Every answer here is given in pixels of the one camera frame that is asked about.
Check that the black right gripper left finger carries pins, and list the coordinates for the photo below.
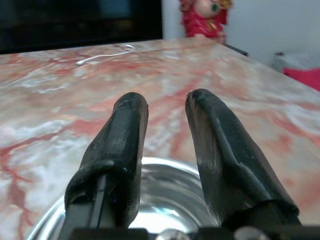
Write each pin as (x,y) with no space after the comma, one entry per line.
(117,140)

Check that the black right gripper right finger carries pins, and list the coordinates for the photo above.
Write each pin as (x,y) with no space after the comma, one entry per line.
(230,162)

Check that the round steel bowl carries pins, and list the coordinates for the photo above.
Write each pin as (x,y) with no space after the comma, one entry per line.
(170,195)

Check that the red pillow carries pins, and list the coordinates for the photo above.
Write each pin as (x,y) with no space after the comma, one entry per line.
(305,77)

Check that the black television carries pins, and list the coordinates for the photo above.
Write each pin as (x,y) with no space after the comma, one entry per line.
(75,20)

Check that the red laughing buddha statue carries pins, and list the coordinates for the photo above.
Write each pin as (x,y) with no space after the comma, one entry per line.
(197,22)

